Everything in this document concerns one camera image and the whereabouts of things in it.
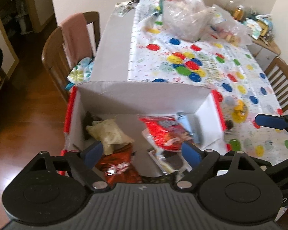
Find silver foil snack pack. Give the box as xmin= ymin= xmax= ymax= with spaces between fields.
xmin=147 ymin=147 xmax=168 ymax=174

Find orange Oreo snack bag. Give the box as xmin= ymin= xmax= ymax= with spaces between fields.
xmin=95 ymin=144 xmax=142 ymax=186

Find small clear plastic bag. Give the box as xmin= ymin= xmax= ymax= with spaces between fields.
xmin=210 ymin=4 xmax=252 ymax=47

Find blue white snack packet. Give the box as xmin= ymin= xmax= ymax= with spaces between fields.
xmin=177 ymin=112 xmax=202 ymax=146

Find right wooden chair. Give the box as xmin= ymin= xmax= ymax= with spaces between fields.
xmin=264 ymin=57 xmax=288 ymax=112

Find glass jar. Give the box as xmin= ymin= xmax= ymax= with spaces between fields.
xmin=226 ymin=0 xmax=246 ymax=17

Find polka dot party tablecloth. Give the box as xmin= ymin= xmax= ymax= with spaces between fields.
xmin=127 ymin=0 xmax=288 ymax=164

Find white drawer cabinet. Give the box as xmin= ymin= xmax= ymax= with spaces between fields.
xmin=247 ymin=39 xmax=281 ymax=71

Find yellow toy box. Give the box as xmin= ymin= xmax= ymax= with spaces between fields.
xmin=257 ymin=20 xmax=269 ymax=36

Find clear tray dark cookie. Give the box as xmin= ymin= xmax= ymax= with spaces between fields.
xmin=156 ymin=149 xmax=191 ymax=174

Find dark brown candy wrapper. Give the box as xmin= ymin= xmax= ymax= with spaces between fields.
xmin=82 ymin=112 xmax=103 ymax=140

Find red lion snack bag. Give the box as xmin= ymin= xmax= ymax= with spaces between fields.
xmin=138 ymin=115 xmax=194 ymax=152

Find large clear plastic bag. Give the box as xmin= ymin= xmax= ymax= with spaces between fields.
xmin=160 ymin=0 xmax=215 ymax=42

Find left wooden chair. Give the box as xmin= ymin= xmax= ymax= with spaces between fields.
xmin=41 ymin=11 xmax=101 ymax=102

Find floral seat cushion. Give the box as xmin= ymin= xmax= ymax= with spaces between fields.
xmin=65 ymin=57 xmax=94 ymax=91

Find red and white cardboard box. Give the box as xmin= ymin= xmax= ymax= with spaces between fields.
xmin=64 ymin=81 xmax=228 ymax=177

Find beige snack bag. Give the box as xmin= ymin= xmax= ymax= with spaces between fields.
xmin=86 ymin=119 xmax=134 ymax=156

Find pink cloth on chair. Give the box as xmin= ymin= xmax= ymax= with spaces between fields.
xmin=59 ymin=13 xmax=93 ymax=65

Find wooden chair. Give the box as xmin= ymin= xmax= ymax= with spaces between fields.
xmin=41 ymin=11 xmax=101 ymax=102
xmin=264 ymin=57 xmax=288 ymax=112

